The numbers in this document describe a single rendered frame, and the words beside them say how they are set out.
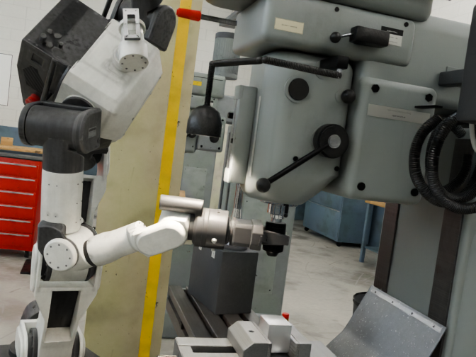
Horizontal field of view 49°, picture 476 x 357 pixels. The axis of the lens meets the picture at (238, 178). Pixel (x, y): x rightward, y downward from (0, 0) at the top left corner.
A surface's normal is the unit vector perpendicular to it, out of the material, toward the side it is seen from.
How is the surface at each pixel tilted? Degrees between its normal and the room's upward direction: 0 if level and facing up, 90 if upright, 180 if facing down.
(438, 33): 90
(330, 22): 90
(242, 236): 90
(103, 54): 58
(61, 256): 100
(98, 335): 90
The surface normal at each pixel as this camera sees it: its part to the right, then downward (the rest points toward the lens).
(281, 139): -0.01, 0.07
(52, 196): -0.17, 0.22
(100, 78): 0.45, -0.43
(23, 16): 0.27, 0.10
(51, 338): 0.32, -0.82
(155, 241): -0.04, 0.48
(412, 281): -0.95, -0.11
